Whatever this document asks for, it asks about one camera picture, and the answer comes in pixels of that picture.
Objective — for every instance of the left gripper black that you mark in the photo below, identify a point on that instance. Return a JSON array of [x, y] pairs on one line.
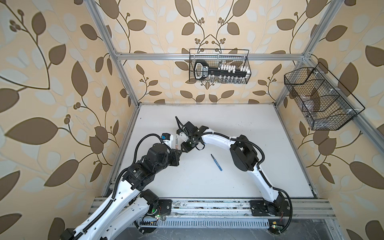
[[175, 157]]

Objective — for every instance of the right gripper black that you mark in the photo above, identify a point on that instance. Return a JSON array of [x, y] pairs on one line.
[[185, 147]]

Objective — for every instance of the blue pen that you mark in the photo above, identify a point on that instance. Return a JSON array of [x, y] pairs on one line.
[[217, 163]]

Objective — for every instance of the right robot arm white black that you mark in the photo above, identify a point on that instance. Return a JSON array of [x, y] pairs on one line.
[[247, 157]]

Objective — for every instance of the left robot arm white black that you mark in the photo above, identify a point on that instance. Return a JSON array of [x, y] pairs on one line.
[[130, 200]]

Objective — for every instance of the black tool with white bits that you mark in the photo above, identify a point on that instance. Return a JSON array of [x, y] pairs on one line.
[[203, 70]]

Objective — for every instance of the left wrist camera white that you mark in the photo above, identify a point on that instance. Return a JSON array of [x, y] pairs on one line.
[[168, 139]]

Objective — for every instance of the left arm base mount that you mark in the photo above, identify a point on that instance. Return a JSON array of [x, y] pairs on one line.
[[157, 213]]

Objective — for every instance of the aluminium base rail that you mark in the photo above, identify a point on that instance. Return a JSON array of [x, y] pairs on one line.
[[236, 213]]

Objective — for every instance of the back wire basket black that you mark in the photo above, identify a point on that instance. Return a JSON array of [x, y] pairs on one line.
[[227, 56]]

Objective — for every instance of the wire basket black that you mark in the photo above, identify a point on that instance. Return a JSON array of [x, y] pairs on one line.
[[227, 56], [326, 103]]

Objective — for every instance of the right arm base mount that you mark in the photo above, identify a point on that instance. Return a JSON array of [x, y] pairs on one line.
[[283, 214]]

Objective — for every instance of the right wire basket black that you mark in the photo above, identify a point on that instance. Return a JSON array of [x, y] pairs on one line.
[[326, 103]]

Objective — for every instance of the aluminium frame left post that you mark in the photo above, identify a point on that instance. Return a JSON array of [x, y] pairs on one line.
[[92, 8]]

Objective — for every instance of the aluminium frame post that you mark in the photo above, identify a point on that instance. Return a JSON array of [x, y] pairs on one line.
[[321, 13], [92, 8]]

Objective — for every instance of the aluminium frame right post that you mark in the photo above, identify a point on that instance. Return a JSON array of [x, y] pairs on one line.
[[321, 13]]

